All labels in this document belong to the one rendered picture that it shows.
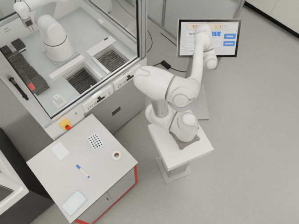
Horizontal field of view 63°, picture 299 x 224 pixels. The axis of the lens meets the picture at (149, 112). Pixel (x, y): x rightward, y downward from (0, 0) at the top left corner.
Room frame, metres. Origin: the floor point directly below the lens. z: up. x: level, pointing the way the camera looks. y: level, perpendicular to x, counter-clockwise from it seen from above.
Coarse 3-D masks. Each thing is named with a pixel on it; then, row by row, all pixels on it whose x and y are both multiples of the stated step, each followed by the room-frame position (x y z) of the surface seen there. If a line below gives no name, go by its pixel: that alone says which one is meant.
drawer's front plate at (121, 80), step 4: (136, 68) 1.32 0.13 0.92; (128, 72) 1.26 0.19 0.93; (132, 72) 1.28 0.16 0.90; (124, 76) 1.22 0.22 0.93; (116, 80) 1.18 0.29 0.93; (120, 80) 1.19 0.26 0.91; (124, 80) 1.22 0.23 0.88; (128, 80) 1.25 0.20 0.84; (116, 84) 1.16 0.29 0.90; (124, 84) 1.21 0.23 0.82; (116, 88) 1.15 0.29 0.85
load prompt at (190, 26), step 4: (188, 24) 1.60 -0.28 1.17; (192, 24) 1.60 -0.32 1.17; (196, 24) 1.61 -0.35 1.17; (208, 24) 1.61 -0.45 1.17; (212, 24) 1.62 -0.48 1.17; (216, 24) 1.62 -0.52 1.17; (220, 24) 1.62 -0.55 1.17; (188, 28) 1.58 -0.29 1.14; (192, 28) 1.58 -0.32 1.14; (212, 28) 1.60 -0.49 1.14; (216, 28) 1.60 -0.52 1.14; (220, 28) 1.60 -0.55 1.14
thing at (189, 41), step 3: (186, 39) 1.53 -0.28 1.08; (189, 39) 1.53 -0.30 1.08; (192, 39) 1.53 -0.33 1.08; (213, 39) 1.54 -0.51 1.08; (216, 39) 1.54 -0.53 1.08; (219, 39) 1.55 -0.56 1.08; (186, 42) 1.51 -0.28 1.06; (189, 42) 1.51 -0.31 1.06; (192, 42) 1.51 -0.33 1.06; (216, 42) 1.53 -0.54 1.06; (219, 42) 1.53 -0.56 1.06; (186, 45) 1.49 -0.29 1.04; (189, 45) 1.50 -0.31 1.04; (192, 45) 1.50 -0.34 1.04; (216, 45) 1.51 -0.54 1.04; (219, 45) 1.51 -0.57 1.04
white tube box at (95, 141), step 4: (96, 132) 0.76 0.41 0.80; (92, 136) 0.72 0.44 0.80; (96, 136) 0.73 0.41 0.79; (92, 140) 0.69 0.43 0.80; (96, 140) 0.69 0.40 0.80; (100, 140) 0.69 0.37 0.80; (92, 144) 0.66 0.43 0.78; (96, 144) 0.66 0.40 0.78; (100, 144) 0.66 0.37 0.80; (96, 148) 0.63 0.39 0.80; (100, 148) 0.64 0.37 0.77
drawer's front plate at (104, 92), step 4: (108, 88) 1.10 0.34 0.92; (112, 88) 1.12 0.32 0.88; (100, 92) 1.05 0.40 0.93; (104, 92) 1.07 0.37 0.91; (112, 92) 1.12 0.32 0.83; (96, 96) 1.01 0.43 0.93; (104, 96) 1.06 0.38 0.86; (88, 100) 0.97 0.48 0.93; (92, 100) 0.98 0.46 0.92; (96, 100) 1.00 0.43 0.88; (84, 104) 0.93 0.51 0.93; (88, 104) 0.95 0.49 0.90; (92, 104) 0.97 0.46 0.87; (96, 104) 1.00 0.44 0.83; (84, 108) 0.92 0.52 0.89
